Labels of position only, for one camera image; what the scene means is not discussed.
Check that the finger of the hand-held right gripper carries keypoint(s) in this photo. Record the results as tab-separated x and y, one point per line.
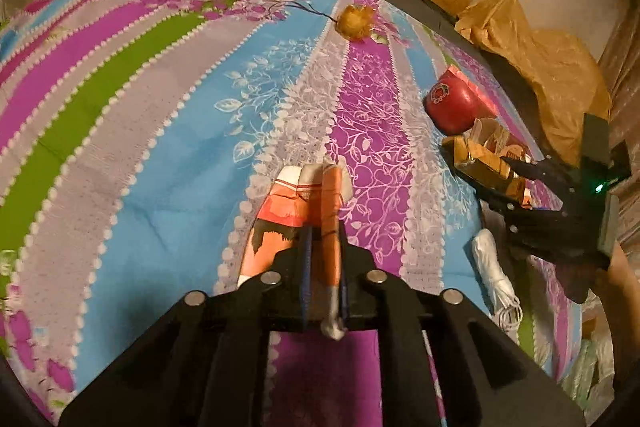
525	222
545	169

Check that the orange printed packet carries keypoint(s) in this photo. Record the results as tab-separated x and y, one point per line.
500	138

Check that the golden brown carton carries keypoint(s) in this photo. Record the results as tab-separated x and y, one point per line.
475	159

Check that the red carton box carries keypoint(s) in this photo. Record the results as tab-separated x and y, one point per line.
484	99

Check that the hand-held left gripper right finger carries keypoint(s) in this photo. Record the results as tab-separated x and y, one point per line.
357	267

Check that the orange white packet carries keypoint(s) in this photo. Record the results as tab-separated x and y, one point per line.
285	207

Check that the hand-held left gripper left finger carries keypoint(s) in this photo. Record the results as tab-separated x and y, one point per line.
305	287

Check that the beige patterned curtain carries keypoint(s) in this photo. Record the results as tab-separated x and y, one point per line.
627	72

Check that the yellow cover cloth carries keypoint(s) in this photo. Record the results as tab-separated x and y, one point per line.
550	67

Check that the floral striped bedsheet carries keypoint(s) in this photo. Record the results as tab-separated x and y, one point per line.
150	132

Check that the golden crumpled wrapper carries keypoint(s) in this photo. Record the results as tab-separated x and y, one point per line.
355	22

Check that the red apple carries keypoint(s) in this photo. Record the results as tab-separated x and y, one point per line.
452	107

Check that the person's right forearm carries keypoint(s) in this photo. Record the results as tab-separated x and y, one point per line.
622	287

